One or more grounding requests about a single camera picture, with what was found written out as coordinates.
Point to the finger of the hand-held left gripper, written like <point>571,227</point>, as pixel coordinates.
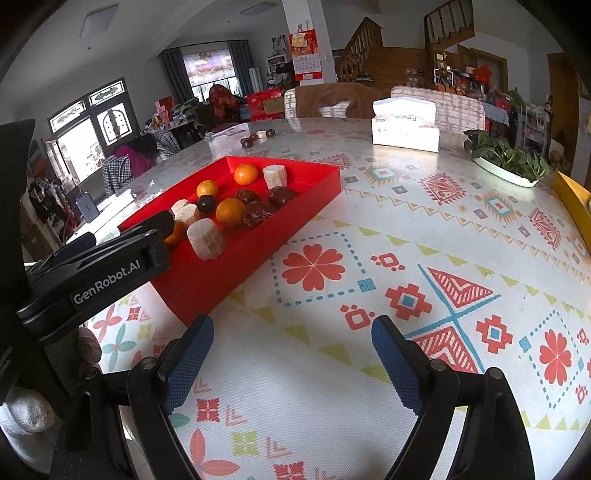
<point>158,258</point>
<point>154,224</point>

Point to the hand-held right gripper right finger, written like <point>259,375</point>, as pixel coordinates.
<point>397,369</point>

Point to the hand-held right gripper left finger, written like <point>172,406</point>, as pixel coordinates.
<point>187,364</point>

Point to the orange mandarin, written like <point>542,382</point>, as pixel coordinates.
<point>245,174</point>
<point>175,238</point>
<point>230,213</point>

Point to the beige rice cake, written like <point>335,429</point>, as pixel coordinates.
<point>275,176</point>
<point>187,216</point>
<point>206,238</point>
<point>179,203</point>

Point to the dark purple plum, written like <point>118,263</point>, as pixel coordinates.
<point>270,133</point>
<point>248,143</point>
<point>205,203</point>

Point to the yellow-green mandarin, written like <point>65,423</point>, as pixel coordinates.
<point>207,188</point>

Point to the red cardboard tray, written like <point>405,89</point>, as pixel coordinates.
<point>258,258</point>

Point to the person's left hand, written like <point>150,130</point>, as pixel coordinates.
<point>90,346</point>

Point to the checkered garment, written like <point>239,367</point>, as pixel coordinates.
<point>117,173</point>

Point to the grey power station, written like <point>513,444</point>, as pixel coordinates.
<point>85,205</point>

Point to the magenta garment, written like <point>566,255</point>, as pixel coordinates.
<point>134,154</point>

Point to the arched glass door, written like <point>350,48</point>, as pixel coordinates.
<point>92,134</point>

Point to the red patterned garment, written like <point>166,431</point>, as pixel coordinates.
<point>221,99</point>

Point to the grey curtain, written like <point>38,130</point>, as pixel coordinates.
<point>242,67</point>
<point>173,76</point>

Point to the red gift box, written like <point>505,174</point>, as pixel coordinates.
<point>265,104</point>

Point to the bright window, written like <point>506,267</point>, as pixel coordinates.
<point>207,69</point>

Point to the square ceiling lamp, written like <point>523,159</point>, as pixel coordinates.
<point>97,21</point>

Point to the white oval plate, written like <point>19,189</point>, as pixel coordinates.
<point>505,174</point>

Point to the plate of green leaves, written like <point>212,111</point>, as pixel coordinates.
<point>503,154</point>

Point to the white tissue box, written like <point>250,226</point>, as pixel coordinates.
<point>406,129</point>

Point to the yellow cardboard box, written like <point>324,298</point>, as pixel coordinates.
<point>575,194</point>

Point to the blue checked tablecloth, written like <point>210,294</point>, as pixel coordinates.
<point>496,113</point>

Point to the metal rack shelf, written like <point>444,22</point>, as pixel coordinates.
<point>531,120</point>

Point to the wooden staircase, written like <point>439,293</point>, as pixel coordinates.
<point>392,50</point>

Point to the wooden door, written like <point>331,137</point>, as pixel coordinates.
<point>561,101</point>

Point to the red wall calendar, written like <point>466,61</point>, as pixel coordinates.
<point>304,55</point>

